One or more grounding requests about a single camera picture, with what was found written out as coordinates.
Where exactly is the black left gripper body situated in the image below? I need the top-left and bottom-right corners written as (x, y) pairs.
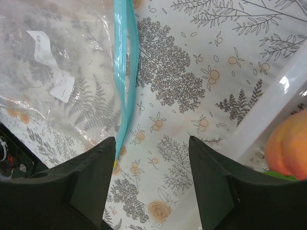
top-left (0, 124), bottom-right (38, 181)

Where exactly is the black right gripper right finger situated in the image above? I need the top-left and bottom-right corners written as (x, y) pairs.
top-left (189, 136), bottom-right (307, 230)

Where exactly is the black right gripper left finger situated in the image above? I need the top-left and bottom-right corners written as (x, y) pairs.
top-left (0, 137), bottom-right (116, 230)

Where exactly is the peach toy fruit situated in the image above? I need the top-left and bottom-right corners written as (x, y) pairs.
top-left (264, 109), bottom-right (307, 180)

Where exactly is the clear zip top bag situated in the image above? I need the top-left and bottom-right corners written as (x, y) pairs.
top-left (0, 0), bottom-right (139, 167)

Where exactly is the green toy pepper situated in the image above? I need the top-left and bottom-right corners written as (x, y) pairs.
top-left (263, 171), bottom-right (298, 181)

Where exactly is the white plastic perforated basket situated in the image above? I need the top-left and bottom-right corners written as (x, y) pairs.
top-left (219, 45), bottom-right (307, 172)

